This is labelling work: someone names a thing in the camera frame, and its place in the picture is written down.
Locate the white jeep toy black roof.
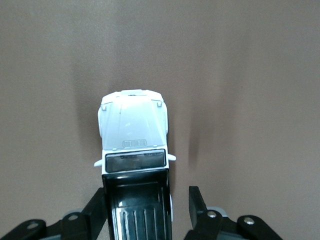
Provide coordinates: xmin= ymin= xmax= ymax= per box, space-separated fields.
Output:
xmin=93 ymin=89 xmax=177 ymax=240

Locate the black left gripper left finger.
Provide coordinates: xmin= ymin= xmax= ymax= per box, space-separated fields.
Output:
xmin=0 ymin=186 xmax=107 ymax=240

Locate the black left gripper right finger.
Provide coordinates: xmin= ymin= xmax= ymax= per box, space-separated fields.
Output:
xmin=184 ymin=185 xmax=283 ymax=240

